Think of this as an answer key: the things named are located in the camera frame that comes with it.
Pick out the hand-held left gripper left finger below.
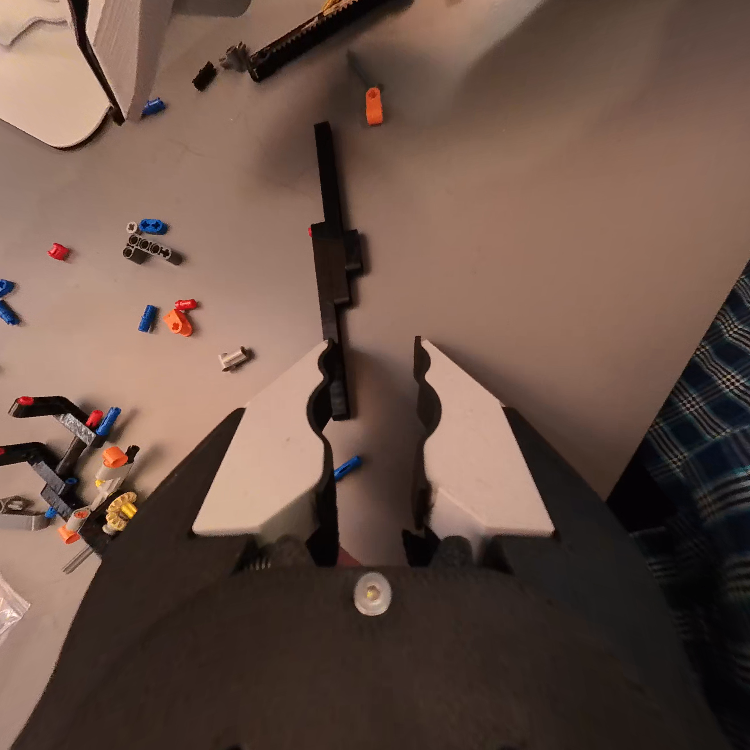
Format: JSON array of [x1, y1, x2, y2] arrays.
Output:
[[192, 339, 341, 566]]

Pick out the black beam assembly blue pins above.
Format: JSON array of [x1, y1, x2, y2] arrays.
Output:
[[308, 121, 365, 421]]

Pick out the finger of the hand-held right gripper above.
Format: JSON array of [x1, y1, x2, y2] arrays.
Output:
[[66, 0, 178, 125]]

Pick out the multicoloured lego chassis assembly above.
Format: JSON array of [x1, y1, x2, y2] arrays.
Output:
[[0, 395, 141, 572]]

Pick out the clear zip bag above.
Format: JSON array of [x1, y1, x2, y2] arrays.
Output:
[[0, 571, 31, 645]]

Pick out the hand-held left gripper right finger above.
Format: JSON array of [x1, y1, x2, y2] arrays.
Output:
[[403, 336, 555, 566]]

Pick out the light grey lego panel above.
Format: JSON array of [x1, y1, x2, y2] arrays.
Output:
[[0, 496, 49, 532]]

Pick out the white book stand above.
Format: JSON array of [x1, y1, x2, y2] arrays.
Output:
[[0, 0, 118, 148]]

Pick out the blue plaid shirt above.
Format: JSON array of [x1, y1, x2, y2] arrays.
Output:
[[630, 281, 750, 750]]

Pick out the black lego gear rack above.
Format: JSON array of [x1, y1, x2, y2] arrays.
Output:
[[249, 0, 411, 83]]

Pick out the dark grey angled lego beam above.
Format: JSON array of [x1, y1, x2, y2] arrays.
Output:
[[122, 233, 184, 266]]

